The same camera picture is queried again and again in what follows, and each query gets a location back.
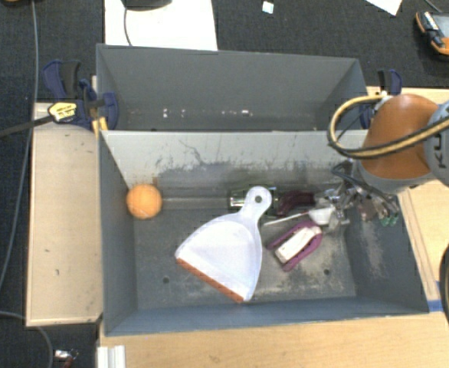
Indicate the orange ball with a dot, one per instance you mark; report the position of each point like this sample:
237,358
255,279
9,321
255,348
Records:
144,201

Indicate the dark purple plastic thing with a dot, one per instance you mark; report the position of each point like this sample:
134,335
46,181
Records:
295,201

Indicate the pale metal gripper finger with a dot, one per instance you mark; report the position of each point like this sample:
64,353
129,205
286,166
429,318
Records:
330,199
337,224

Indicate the pale wood board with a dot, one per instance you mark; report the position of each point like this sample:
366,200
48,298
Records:
63,224

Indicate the grey metal bin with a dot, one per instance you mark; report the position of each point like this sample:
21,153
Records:
224,267

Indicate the white dustpan with orange edge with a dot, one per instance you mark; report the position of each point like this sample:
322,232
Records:
226,251

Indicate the purple and white stapler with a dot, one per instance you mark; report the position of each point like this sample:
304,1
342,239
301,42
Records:
297,244

